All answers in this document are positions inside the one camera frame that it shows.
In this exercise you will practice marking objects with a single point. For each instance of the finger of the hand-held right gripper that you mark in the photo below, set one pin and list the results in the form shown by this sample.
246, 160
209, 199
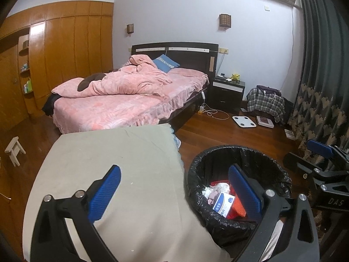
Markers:
319, 148
297, 163

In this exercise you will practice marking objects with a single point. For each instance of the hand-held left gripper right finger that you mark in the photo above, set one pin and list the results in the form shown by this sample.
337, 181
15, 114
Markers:
244, 193

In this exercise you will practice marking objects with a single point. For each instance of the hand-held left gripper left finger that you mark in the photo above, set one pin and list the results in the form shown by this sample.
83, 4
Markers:
105, 191

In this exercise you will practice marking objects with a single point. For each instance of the orange foam net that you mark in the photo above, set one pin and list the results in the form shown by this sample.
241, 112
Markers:
237, 210

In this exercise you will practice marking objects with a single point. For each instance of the white wrapper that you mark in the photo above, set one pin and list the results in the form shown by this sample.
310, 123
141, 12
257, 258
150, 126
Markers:
220, 188

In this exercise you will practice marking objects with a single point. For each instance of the white blue box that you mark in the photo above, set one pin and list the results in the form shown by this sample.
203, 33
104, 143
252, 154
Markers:
222, 204

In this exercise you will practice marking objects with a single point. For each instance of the red plastic bag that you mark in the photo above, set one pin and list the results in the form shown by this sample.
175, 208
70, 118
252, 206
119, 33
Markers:
218, 182

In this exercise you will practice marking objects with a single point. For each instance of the black bagged trash bin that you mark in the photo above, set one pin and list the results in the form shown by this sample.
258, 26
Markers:
218, 163

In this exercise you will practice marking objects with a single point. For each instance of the white booklet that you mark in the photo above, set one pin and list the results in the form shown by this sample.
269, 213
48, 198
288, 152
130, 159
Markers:
289, 133

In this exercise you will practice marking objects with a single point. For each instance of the black case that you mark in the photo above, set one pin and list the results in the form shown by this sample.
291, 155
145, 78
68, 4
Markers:
287, 112

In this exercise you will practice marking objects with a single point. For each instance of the pink white bathroom scale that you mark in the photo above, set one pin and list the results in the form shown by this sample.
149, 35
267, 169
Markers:
264, 121

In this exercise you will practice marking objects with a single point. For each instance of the plaid cloth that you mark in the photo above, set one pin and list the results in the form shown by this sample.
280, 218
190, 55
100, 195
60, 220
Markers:
264, 105

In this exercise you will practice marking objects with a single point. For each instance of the dark purple garment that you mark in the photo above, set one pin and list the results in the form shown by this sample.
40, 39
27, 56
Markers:
268, 90

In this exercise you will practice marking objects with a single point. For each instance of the pink bed sheet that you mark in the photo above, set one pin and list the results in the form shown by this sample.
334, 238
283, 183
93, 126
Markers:
109, 109

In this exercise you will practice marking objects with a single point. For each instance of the quilted blue mat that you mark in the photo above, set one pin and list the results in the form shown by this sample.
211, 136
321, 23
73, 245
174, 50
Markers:
176, 143

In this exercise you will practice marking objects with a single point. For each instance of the dark patterned curtain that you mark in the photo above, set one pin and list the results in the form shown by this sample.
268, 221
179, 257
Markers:
321, 60

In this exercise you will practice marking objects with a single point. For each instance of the yellowish power strip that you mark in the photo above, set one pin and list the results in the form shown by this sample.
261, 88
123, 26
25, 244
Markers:
201, 110

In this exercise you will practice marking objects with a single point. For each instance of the dark nightstand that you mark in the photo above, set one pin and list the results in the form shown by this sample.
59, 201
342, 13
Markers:
227, 97

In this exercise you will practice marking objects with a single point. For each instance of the small wooden stool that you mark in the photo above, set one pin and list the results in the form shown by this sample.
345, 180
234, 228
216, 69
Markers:
15, 148

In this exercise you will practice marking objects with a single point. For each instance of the black cloth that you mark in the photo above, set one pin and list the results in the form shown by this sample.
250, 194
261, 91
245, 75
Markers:
49, 105

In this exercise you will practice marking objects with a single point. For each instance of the yellow plush toy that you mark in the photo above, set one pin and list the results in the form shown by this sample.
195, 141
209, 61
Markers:
235, 77

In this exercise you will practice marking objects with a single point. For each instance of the pink duvet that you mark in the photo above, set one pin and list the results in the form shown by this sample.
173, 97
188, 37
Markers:
122, 83

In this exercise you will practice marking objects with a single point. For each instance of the green bottles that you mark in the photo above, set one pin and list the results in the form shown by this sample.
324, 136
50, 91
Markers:
27, 86

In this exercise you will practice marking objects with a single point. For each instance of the blue pillow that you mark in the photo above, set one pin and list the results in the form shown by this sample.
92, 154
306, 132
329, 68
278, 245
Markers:
166, 63

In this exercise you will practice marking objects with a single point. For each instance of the dark wooden bed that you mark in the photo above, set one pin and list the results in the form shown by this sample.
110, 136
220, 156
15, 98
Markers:
190, 57

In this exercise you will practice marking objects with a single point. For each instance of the wooden wardrobe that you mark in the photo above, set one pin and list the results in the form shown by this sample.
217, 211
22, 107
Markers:
68, 46

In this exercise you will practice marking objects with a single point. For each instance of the wall outlet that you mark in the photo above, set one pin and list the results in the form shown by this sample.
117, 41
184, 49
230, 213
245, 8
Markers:
223, 50

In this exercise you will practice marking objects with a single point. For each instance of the wooden wall lamp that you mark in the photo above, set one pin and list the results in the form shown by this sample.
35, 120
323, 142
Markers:
225, 21
130, 28

